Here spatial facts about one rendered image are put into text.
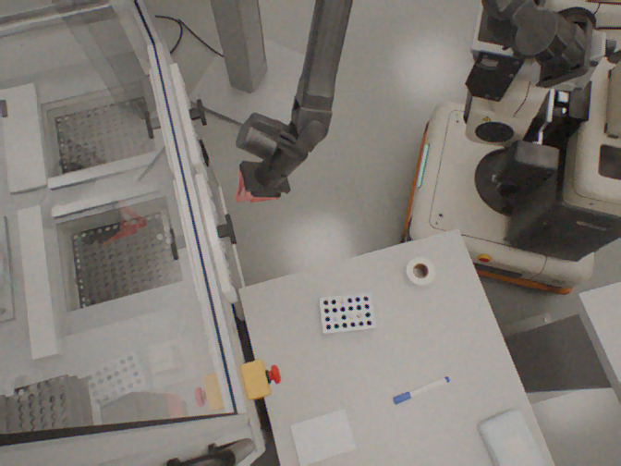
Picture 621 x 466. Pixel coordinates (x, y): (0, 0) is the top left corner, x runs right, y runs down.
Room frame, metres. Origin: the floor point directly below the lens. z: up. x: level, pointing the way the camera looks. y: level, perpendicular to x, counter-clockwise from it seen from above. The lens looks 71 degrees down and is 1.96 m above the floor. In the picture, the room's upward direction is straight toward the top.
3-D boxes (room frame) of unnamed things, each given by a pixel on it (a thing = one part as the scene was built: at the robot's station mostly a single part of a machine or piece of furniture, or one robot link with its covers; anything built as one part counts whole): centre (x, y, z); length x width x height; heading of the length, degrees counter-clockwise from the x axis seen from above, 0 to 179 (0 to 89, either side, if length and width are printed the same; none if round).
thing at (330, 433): (-0.07, -0.03, 0.77); 0.13 x 0.09 x 0.02; 106
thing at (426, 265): (0.30, -0.27, 0.78); 0.07 x 0.07 x 0.04
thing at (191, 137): (0.67, 0.30, 0.87); 0.29 x 0.02 x 0.11; 16
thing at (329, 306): (0.20, -0.09, 0.78); 0.12 x 0.08 x 0.04; 96
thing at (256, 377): (0.05, 0.11, 0.88); 0.07 x 0.05 x 0.07; 16
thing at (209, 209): (0.36, 0.22, 0.87); 0.29 x 0.02 x 0.11; 16
